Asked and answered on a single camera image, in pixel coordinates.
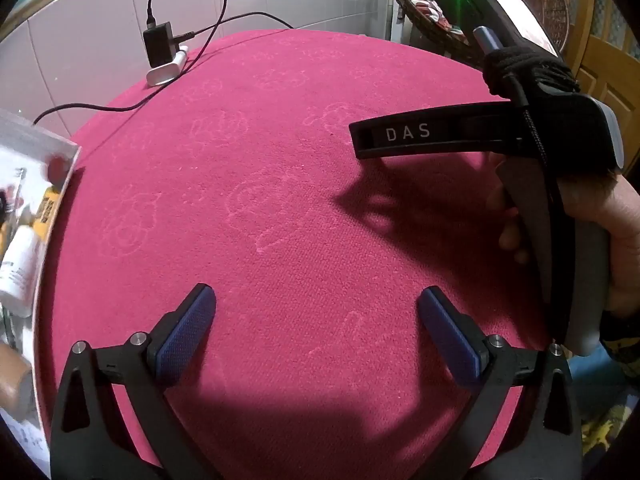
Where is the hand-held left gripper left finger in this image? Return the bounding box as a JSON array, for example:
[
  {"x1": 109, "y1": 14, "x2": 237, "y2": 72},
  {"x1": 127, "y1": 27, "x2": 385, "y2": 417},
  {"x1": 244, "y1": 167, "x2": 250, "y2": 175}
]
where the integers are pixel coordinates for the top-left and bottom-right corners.
[{"x1": 50, "y1": 283, "x2": 223, "y2": 480}]

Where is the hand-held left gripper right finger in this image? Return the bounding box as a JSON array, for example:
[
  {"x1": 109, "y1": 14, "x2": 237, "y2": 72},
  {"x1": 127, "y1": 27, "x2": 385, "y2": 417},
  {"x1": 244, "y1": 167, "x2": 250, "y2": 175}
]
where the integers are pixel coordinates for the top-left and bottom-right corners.
[{"x1": 417, "y1": 286, "x2": 583, "y2": 480}]

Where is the white cardboard box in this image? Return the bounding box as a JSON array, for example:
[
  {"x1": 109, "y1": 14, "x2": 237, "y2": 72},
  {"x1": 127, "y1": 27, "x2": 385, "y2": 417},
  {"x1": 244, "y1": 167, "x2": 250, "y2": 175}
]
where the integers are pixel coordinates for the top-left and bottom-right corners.
[{"x1": 0, "y1": 110, "x2": 83, "y2": 476}]

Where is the dark red round cap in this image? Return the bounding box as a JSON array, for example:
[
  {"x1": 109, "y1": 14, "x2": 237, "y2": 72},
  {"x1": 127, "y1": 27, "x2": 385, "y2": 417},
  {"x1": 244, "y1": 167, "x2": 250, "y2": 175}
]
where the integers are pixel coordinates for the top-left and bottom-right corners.
[{"x1": 46, "y1": 156, "x2": 72, "y2": 184}]

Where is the person's right hand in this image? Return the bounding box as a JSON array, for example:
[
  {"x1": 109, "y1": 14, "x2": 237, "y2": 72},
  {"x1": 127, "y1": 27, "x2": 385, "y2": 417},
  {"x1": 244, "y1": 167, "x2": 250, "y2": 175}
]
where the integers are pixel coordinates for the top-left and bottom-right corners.
[{"x1": 486, "y1": 160, "x2": 640, "y2": 318}]

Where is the wooden door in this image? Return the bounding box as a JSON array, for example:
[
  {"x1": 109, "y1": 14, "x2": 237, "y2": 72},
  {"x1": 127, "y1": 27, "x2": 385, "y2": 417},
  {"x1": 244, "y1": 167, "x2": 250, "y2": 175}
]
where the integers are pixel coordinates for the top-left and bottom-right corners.
[{"x1": 565, "y1": 0, "x2": 640, "y2": 128}]

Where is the wicker basket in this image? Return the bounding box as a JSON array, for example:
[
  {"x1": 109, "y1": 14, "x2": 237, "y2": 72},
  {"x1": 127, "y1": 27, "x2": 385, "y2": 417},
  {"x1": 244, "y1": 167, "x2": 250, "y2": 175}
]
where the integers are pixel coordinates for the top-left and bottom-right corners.
[{"x1": 385, "y1": 0, "x2": 487, "y2": 62}]

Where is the red printed table cloth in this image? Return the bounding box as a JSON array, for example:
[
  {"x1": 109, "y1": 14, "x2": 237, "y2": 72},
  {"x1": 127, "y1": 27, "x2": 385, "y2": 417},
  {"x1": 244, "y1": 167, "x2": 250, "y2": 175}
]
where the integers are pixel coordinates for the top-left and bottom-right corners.
[{"x1": 32, "y1": 30, "x2": 576, "y2": 480}]

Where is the white plastic bottle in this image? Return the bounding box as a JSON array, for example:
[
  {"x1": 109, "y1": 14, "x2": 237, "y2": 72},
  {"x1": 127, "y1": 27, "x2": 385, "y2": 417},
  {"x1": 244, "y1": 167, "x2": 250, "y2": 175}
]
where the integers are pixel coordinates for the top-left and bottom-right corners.
[{"x1": 0, "y1": 225, "x2": 43, "y2": 317}]

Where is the beige capped container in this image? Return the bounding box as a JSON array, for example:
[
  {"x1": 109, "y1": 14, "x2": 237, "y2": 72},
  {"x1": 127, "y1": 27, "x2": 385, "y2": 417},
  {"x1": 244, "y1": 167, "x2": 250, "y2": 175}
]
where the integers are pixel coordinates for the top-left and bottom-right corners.
[{"x1": 0, "y1": 346, "x2": 34, "y2": 414}]

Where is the yellow patterned clothing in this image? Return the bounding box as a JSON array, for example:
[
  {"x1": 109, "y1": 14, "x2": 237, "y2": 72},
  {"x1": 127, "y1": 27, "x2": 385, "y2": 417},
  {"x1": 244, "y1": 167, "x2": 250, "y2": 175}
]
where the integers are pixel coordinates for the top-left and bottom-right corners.
[{"x1": 577, "y1": 387, "x2": 638, "y2": 463}]

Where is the white power strip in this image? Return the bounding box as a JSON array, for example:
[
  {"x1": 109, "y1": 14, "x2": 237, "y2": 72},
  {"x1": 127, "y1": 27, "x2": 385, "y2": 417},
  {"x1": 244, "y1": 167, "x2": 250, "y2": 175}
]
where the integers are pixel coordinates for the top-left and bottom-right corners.
[{"x1": 146, "y1": 45, "x2": 189, "y2": 87}]

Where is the black braided cable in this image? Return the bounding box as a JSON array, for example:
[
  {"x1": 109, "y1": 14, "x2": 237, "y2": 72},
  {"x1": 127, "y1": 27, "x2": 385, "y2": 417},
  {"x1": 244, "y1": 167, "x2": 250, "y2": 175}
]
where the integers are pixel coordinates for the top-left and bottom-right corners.
[{"x1": 505, "y1": 72, "x2": 563, "y2": 346}]

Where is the long black charging cable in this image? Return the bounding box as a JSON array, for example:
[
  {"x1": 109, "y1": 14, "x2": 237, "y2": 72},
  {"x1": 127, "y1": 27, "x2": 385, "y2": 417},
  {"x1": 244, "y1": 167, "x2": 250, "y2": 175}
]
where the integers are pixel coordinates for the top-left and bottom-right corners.
[{"x1": 32, "y1": 0, "x2": 230, "y2": 126}]

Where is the black wall charger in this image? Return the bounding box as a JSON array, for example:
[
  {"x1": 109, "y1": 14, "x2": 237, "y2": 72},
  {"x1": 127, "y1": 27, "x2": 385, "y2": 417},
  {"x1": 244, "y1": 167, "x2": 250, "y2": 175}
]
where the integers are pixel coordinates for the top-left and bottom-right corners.
[{"x1": 143, "y1": 21, "x2": 197, "y2": 69}]

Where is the short black power cable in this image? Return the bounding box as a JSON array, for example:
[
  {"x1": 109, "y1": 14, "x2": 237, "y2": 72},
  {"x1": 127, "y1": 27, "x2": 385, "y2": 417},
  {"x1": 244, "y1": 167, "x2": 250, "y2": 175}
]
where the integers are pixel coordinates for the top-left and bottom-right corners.
[{"x1": 175, "y1": 11, "x2": 297, "y2": 41}]

